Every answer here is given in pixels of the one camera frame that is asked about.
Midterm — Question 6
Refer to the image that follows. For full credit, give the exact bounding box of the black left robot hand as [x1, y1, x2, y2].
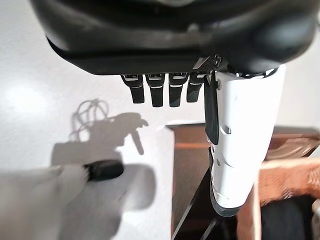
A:
[29, 0, 320, 217]

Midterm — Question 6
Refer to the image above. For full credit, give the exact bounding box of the glossy brown stand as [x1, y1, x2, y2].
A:
[166, 123, 320, 240]

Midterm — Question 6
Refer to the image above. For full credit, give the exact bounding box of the black cloth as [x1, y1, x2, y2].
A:
[259, 196, 320, 240]

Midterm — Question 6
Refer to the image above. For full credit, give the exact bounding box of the rectangular wicker laundry basket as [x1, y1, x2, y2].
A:
[236, 156, 320, 240]

